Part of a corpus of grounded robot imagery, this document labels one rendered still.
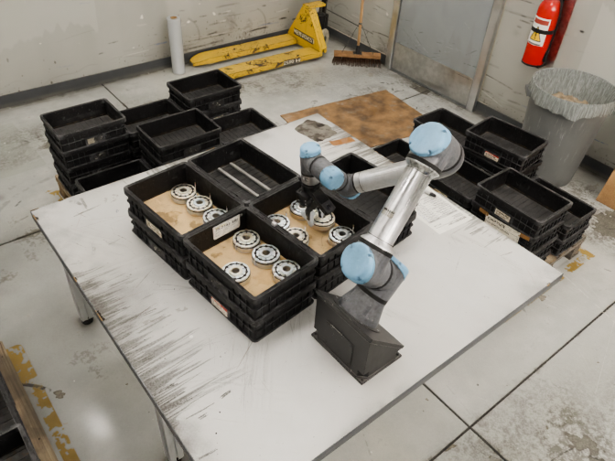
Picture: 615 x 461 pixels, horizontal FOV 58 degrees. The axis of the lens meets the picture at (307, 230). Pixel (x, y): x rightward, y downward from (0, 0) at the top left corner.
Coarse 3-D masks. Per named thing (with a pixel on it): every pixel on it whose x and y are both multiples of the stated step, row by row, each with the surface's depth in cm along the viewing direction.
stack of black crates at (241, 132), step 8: (240, 112) 360; (248, 112) 364; (256, 112) 360; (216, 120) 351; (224, 120) 355; (232, 120) 360; (240, 120) 363; (248, 120) 368; (256, 120) 364; (264, 120) 355; (224, 128) 359; (232, 128) 363; (240, 128) 364; (248, 128) 364; (256, 128) 365; (264, 128) 359; (224, 136) 355; (232, 136) 355; (240, 136) 356
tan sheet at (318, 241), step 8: (288, 208) 229; (288, 216) 225; (296, 224) 221; (304, 224) 222; (336, 224) 223; (312, 232) 218; (320, 232) 218; (328, 232) 219; (312, 240) 215; (320, 240) 215; (328, 240) 215; (312, 248) 211; (320, 248) 211; (328, 248) 212
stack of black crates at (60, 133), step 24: (48, 120) 324; (72, 120) 334; (96, 120) 340; (120, 120) 322; (72, 144) 312; (96, 144) 321; (120, 144) 332; (72, 168) 320; (96, 168) 331; (72, 192) 330
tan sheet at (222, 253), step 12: (228, 240) 212; (204, 252) 206; (216, 252) 206; (228, 252) 207; (240, 252) 207; (252, 264) 202; (252, 276) 198; (264, 276) 198; (252, 288) 193; (264, 288) 194
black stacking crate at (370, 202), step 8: (344, 160) 244; (352, 160) 246; (360, 160) 243; (344, 168) 247; (352, 168) 249; (360, 168) 245; (368, 168) 241; (336, 192) 240; (368, 192) 241; (376, 192) 241; (384, 192) 240; (352, 200) 236; (360, 200) 236; (368, 200) 236; (376, 200) 237; (384, 200) 237; (360, 208) 232; (368, 208) 233; (376, 208) 233; (376, 216) 228
